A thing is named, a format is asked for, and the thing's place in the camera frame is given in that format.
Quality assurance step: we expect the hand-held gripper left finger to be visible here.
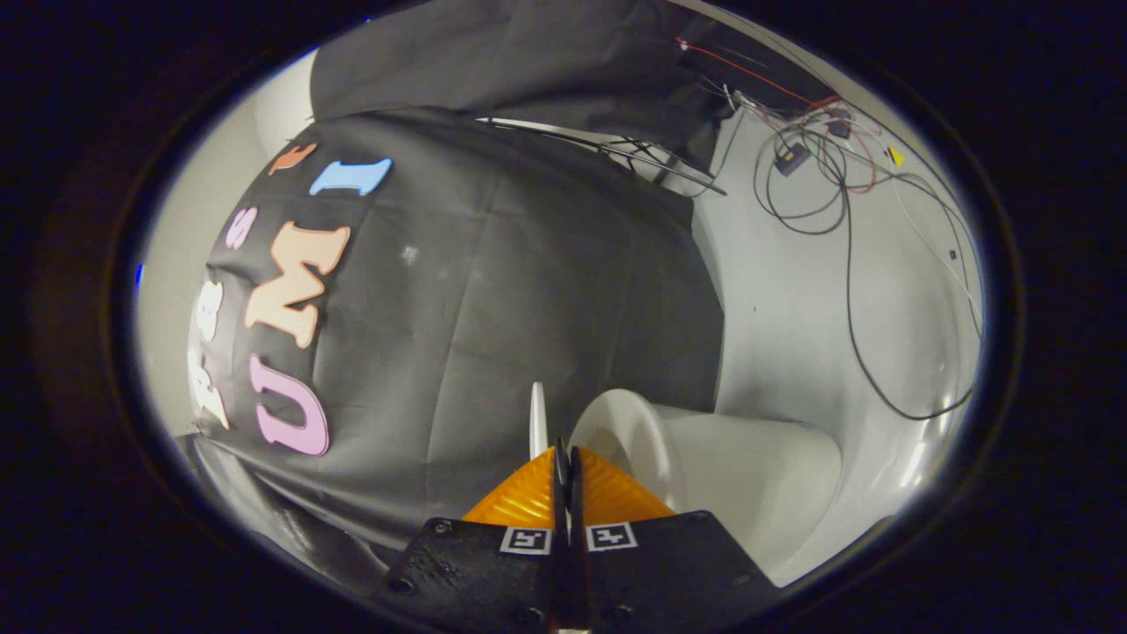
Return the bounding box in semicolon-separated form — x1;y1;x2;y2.
379;438;570;631

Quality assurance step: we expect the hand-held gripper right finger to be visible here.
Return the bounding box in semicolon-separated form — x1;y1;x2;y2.
568;445;781;631

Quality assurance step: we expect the white toilet lid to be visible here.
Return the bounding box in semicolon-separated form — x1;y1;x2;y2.
528;381;551;461

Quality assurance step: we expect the white toilet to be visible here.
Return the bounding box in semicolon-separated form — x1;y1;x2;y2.
568;387;844;587

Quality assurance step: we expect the black backdrop cloth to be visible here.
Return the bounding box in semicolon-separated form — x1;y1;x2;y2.
180;0;837;573

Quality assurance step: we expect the black tripod stand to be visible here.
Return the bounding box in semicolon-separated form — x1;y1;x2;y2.
480;114;728;197

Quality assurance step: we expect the black floor cable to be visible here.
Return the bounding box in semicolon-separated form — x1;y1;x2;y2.
753;88;983;422

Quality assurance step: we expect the white cable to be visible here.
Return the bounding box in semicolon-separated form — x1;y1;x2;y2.
889;167;983;328

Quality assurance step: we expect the red wire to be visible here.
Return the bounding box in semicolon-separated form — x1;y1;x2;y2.
676;37;881;195

